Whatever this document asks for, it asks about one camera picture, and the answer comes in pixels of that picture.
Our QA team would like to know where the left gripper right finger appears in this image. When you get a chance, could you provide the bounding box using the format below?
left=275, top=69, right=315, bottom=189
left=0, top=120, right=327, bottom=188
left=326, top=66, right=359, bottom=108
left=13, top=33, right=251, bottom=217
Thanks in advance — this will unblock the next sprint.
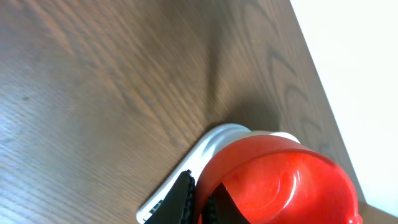
left=201, top=183, right=249, bottom=224

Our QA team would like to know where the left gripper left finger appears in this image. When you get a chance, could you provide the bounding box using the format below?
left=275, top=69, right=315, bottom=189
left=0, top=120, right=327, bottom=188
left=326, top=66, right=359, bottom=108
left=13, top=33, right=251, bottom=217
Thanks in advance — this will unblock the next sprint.
left=145, top=170, right=195, bottom=224

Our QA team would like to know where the red plastic measuring scoop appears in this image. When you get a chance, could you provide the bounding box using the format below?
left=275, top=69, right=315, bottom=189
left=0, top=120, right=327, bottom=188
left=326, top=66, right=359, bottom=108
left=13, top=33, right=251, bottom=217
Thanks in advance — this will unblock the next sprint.
left=193, top=135, right=363, bottom=224

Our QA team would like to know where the white digital kitchen scale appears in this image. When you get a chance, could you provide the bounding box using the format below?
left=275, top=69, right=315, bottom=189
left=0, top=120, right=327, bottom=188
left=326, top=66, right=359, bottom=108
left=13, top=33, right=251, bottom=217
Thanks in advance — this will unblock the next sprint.
left=136, top=123, right=299, bottom=224

